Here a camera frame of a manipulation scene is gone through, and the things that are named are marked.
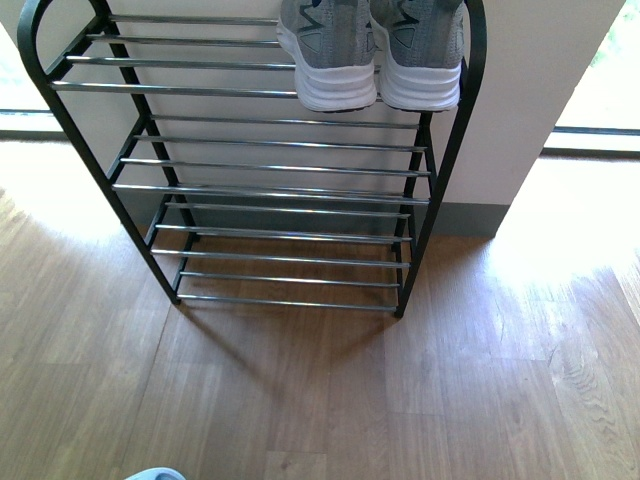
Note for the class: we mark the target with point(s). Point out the grey knit sneaker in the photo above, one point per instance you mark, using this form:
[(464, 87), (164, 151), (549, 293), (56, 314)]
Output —
[(332, 45), (423, 45)]

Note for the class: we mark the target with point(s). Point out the black metal shoe rack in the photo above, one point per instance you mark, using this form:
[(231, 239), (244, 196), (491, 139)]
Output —
[(187, 117)]

